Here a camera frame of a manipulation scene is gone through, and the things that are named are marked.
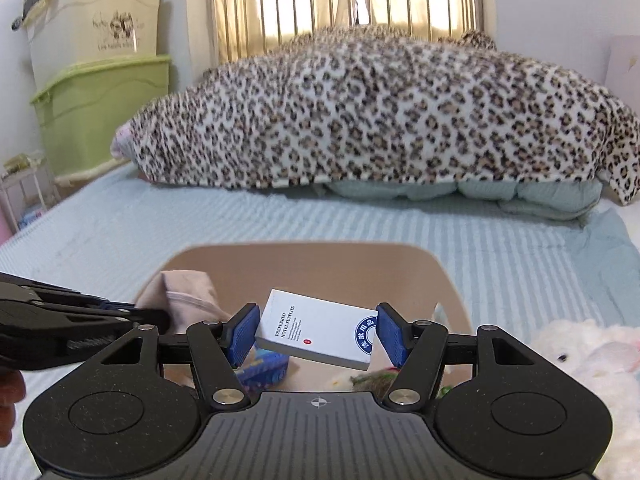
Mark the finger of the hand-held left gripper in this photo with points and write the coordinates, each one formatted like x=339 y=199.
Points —
x=60 y=302
x=75 y=332

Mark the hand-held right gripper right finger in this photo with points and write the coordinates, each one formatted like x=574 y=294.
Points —
x=389 y=335

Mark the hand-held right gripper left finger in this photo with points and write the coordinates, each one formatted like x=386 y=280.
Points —
x=244 y=334

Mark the white printed cardboard box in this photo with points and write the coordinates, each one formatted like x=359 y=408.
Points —
x=320 y=330

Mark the pink cloth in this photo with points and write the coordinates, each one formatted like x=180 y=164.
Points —
x=186 y=294

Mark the person's left hand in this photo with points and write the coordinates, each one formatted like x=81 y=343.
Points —
x=9 y=410

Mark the blue patterned packet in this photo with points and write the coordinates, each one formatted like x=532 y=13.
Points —
x=265 y=365

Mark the green patterned packet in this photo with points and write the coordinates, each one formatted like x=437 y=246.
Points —
x=372 y=379

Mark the small white shelf rack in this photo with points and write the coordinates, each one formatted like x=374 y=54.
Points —
x=27 y=195

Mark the light blue striped bedsheet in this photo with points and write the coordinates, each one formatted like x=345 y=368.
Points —
x=150 y=230

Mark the light green quilt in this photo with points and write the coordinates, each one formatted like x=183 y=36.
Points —
x=450 y=194

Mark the green plastic storage box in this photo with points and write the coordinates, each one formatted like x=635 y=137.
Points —
x=100 y=110

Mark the white plush toy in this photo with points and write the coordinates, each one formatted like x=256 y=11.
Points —
x=600 y=360

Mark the leopard print blanket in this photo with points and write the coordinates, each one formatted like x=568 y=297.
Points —
x=370 y=110

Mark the plain light blue cloth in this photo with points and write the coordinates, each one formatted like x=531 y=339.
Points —
x=607 y=250

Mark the cream plastic storage box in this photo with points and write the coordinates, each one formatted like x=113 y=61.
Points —
x=90 y=20

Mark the metal bed rail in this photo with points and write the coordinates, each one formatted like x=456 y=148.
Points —
x=300 y=7

